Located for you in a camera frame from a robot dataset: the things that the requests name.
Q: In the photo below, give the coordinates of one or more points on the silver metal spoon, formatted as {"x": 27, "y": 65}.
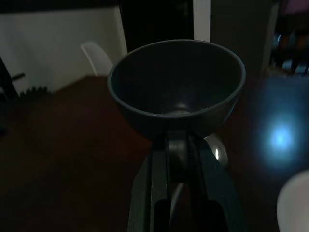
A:
{"x": 218, "y": 151}

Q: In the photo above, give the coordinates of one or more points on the white round dish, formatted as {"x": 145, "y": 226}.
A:
{"x": 293, "y": 200}

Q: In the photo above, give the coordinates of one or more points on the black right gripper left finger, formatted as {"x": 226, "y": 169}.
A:
{"x": 147, "y": 193}

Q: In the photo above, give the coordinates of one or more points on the white plastic chair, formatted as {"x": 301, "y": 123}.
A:
{"x": 96, "y": 58}

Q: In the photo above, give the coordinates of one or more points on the dark shelf with items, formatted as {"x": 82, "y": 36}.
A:
{"x": 290, "y": 41}

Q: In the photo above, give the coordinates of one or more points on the white cabinet panel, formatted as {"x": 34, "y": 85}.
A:
{"x": 239, "y": 36}

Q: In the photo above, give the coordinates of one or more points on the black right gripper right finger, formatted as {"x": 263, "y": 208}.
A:
{"x": 212, "y": 191}

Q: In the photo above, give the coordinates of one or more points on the dark grey bowl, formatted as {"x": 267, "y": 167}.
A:
{"x": 176, "y": 89}

